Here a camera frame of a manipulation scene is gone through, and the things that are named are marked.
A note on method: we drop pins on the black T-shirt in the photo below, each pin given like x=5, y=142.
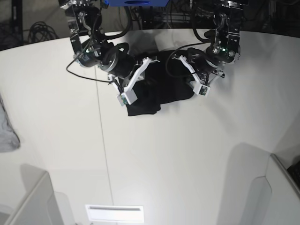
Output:
x=155, y=87

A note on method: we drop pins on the blue box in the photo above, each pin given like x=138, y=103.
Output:
x=142, y=3

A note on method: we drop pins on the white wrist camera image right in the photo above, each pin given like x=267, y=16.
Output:
x=201, y=89

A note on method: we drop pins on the grey cloth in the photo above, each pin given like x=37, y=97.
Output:
x=9, y=141

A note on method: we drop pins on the white bin left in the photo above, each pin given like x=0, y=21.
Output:
x=38, y=207

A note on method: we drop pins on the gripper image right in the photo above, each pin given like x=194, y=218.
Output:
x=194, y=65

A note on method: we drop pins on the white bin right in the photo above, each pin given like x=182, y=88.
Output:
x=273, y=199

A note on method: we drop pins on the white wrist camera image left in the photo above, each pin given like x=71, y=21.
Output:
x=127, y=98

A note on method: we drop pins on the white bin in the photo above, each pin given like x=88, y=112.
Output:
x=38, y=207
x=273, y=199

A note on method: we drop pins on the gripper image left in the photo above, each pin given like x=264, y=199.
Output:
x=124, y=70

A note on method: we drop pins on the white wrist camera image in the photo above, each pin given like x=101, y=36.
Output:
x=127, y=98
x=201, y=89

